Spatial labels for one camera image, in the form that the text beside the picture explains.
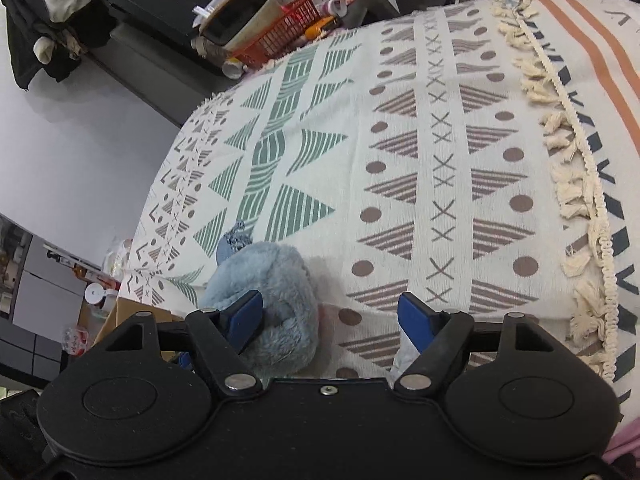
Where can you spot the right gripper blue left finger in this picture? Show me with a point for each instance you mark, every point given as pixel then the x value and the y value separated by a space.
pixel 242 322

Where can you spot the pink bedsheet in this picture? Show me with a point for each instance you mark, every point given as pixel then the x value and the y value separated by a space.
pixel 623 449

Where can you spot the cream black bucket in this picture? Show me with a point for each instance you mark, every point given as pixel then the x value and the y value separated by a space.
pixel 235 22

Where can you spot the fluffy light blue plush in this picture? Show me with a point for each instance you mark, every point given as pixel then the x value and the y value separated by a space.
pixel 290 337

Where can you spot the patterned white green blanket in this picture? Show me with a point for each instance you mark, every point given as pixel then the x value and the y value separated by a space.
pixel 484 157

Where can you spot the brown cardboard box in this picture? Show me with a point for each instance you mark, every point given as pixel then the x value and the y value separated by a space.
pixel 134 335

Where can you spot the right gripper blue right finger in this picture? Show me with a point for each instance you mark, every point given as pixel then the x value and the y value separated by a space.
pixel 420 323

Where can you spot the round blue denim pad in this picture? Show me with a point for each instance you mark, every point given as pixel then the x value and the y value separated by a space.
pixel 231 247

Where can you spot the red plastic basket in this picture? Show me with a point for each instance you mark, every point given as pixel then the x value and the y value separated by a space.
pixel 275 40

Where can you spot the dark hanging clothes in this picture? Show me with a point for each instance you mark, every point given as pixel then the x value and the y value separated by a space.
pixel 52 36

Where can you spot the white kettle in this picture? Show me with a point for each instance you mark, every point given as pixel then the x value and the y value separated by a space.
pixel 100 297

